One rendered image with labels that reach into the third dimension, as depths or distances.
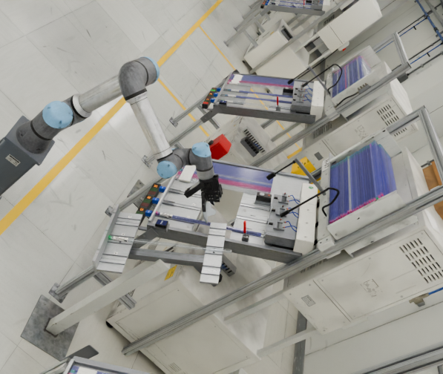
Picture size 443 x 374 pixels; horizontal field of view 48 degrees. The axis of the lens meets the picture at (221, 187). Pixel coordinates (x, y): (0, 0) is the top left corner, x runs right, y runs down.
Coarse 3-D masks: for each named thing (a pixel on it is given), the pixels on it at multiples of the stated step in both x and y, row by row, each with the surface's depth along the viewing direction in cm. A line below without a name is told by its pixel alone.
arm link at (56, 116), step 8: (48, 104) 211; (56, 104) 212; (64, 104) 215; (40, 112) 213; (48, 112) 209; (56, 112) 210; (64, 112) 213; (72, 112) 217; (40, 120) 211; (48, 120) 210; (56, 120) 209; (64, 120) 211; (72, 120) 220; (40, 128) 212; (48, 128) 212; (56, 128) 213; (64, 128) 218; (48, 136) 215
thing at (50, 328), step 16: (128, 272) 219; (144, 272) 211; (160, 272) 209; (112, 288) 220; (128, 288) 218; (48, 304) 252; (80, 304) 233; (96, 304) 227; (32, 320) 241; (48, 320) 248; (64, 320) 237; (80, 320) 236; (32, 336) 237; (48, 336) 243; (64, 336) 250; (48, 352) 239; (64, 352) 245
